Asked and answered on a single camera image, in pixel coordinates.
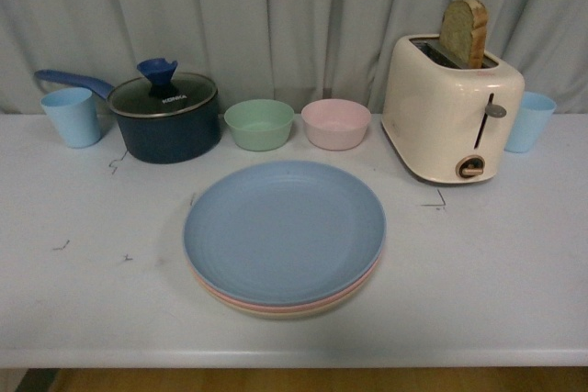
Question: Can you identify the blue plate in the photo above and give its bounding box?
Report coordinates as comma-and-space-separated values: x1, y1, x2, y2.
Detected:
182, 160, 388, 305

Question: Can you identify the pink plate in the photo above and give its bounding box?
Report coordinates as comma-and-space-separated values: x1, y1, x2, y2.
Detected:
191, 250, 382, 307

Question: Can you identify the cream plate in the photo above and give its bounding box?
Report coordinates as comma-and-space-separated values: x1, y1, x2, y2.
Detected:
192, 259, 380, 319

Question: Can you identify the green bowl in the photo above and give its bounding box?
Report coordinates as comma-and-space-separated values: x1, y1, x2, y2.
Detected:
224, 99, 295, 151

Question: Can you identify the pink bowl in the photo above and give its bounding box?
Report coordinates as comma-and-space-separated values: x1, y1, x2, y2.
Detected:
301, 98, 371, 151

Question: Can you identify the dark blue saucepan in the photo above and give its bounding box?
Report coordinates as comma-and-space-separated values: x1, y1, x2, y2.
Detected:
35, 70, 221, 164

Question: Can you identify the grey curtain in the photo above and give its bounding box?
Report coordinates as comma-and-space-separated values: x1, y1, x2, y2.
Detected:
1, 0, 587, 114

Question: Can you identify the glass pot lid blue knob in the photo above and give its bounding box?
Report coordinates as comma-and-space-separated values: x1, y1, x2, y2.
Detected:
107, 58, 217, 118

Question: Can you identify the cream toaster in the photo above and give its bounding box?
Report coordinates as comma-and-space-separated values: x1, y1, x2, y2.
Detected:
381, 35, 525, 184

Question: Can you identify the bread slice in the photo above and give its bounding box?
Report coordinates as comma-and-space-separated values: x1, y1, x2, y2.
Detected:
439, 0, 489, 69

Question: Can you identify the light blue cup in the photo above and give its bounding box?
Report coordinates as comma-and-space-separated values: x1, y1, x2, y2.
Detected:
40, 87, 101, 149
504, 92, 557, 153

